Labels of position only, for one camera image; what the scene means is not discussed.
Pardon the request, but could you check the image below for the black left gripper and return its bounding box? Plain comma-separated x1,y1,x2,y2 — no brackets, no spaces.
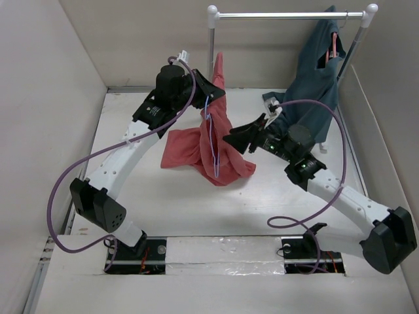
172,69,225,113

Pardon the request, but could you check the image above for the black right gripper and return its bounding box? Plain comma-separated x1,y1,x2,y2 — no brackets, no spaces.
222,113,296,164

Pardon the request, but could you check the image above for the light blue wire hanger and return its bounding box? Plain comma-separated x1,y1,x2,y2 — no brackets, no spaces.
204,96,220,179

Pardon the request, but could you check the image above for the red t shirt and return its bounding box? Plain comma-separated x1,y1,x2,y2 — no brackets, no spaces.
160,51,257,187

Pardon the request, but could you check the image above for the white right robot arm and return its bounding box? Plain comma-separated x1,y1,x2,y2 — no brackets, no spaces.
223,115,417,274

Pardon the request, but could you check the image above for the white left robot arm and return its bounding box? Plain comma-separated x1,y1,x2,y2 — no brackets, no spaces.
70,64,225,260

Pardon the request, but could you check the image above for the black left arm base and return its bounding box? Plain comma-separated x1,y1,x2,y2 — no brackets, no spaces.
103,237,167,275

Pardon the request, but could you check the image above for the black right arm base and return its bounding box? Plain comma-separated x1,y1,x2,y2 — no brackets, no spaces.
276,223,345,275

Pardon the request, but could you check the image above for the teal t shirt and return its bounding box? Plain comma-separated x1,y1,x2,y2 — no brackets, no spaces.
263,20,346,143

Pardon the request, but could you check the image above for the pink hanger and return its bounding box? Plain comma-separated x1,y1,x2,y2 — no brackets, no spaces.
325,32,339,64

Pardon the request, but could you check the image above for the white clothes rack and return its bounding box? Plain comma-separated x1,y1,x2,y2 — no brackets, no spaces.
206,3,379,154

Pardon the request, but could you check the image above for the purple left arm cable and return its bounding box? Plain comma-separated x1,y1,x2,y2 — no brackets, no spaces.
47,56,198,272

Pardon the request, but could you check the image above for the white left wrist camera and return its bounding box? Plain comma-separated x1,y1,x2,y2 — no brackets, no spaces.
175,50,190,64

